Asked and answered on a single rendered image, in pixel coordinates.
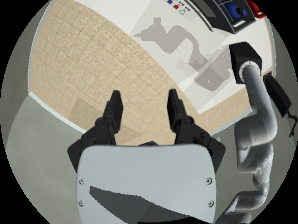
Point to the white paper pick list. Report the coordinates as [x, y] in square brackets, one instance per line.
[183, 9]

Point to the blue bottle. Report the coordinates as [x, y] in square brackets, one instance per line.
[234, 11]

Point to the red bottle crate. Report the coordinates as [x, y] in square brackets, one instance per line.
[254, 11]

